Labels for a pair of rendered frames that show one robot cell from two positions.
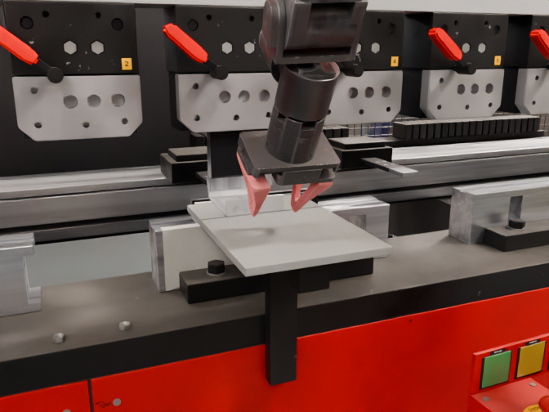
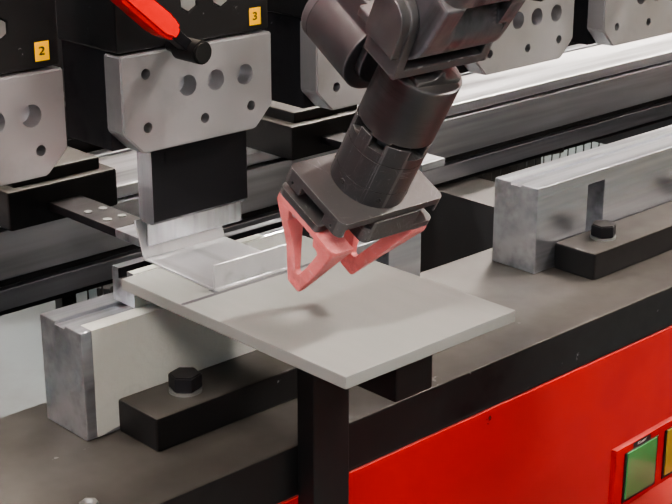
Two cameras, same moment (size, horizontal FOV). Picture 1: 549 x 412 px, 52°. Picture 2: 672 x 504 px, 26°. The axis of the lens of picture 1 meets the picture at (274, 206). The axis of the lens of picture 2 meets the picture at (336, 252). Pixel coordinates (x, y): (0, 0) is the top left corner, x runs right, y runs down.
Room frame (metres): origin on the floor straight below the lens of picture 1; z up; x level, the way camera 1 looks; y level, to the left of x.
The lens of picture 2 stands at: (-0.30, 0.37, 1.41)
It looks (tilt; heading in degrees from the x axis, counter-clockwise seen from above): 20 degrees down; 338
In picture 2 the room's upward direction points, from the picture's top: straight up
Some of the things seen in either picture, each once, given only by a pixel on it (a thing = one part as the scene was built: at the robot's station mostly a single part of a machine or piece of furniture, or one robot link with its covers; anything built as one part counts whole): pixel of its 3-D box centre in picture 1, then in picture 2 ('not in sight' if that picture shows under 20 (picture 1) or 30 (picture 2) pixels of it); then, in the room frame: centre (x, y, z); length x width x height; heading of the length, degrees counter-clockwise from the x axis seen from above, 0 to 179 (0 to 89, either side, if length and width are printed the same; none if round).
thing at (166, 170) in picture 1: (207, 170); (76, 198); (0.98, 0.12, 1.01); 0.26 x 0.12 x 0.05; 22
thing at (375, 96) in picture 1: (346, 67); (346, 1); (0.90, -0.11, 1.19); 0.15 x 0.09 x 0.17; 112
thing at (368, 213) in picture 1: (274, 239); (247, 315); (0.85, 0.00, 0.92); 0.39 x 0.06 x 0.10; 112
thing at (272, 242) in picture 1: (278, 226); (313, 299); (0.70, 0.00, 1.00); 0.26 x 0.18 x 0.01; 22
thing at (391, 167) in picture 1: (372, 157); (345, 132); (1.11, -0.20, 1.01); 0.26 x 0.12 x 0.05; 22
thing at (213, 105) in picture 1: (223, 69); (165, 30); (0.82, 0.07, 1.19); 0.15 x 0.09 x 0.17; 112
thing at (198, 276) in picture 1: (279, 272); (277, 372); (0.79, -0.01, 0.89); 0.30 x 0.05 x 0.03; 112
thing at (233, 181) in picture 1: (241, 157); (193, 179); (0.83, 0.05, 1.06); 0.10 x 0.02 x 0.10; 112
